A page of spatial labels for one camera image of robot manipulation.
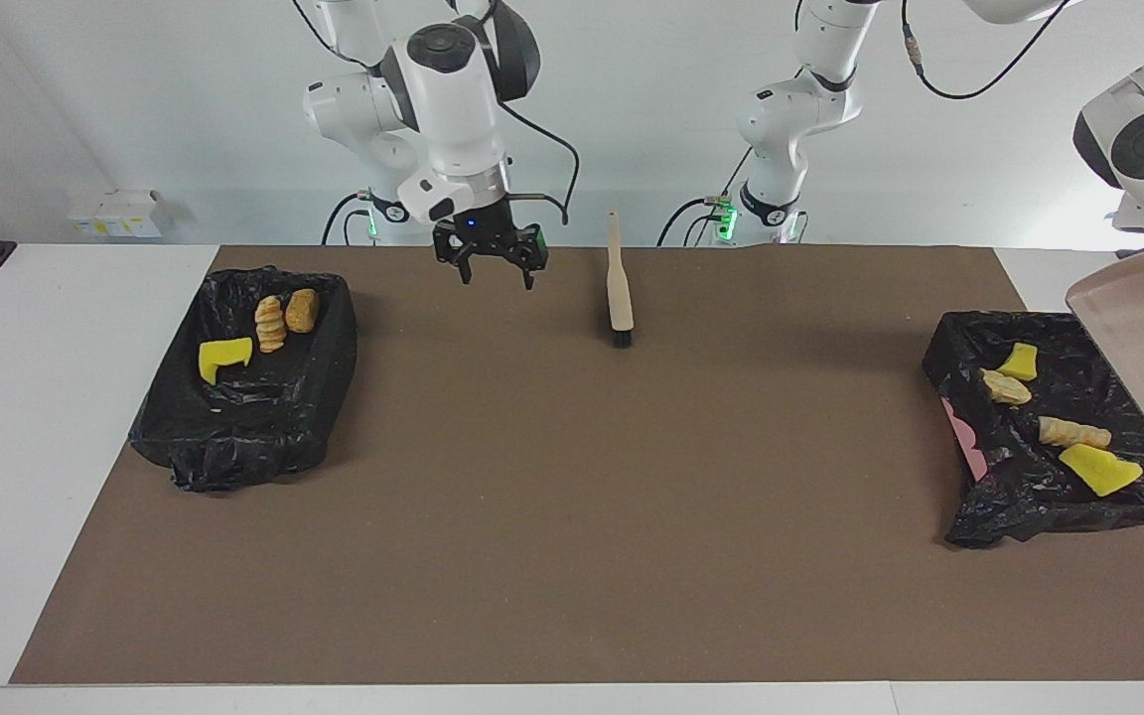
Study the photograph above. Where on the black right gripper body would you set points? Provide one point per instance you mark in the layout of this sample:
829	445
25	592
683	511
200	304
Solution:
488	238

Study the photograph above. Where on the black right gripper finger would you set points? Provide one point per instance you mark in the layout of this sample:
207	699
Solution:
529	270
466	270

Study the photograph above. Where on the beige hand brush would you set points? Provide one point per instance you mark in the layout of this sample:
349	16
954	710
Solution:
619	288

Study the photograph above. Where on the brown bread roll toy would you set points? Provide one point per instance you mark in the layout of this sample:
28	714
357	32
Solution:
303	310

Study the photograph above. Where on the striped croissant toy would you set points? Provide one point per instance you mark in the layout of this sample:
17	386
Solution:
271	323

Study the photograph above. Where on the notched yellow sponge piece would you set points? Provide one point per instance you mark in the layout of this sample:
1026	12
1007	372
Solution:
219	357

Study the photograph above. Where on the pale dumpling toy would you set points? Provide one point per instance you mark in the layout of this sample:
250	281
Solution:
1005	387
1073	433

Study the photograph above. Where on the green yellow sponge piece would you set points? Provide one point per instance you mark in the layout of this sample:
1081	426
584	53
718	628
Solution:
1021	362

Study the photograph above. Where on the wedge yellow sponge piece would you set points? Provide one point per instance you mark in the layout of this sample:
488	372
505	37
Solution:
1098	470

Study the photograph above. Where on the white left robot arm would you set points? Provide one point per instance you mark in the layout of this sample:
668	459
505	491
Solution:
790	109

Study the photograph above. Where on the black bagged bin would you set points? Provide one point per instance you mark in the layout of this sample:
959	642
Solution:
244	437

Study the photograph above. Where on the left black trash bag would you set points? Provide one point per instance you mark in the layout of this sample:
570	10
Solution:
1049	497

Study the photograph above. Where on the green lit controller box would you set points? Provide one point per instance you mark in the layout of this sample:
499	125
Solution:
727	220

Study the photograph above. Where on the brown table mat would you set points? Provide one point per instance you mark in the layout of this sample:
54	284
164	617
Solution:
572	596

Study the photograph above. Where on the white cardboard box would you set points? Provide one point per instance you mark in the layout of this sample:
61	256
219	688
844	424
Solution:
115	214

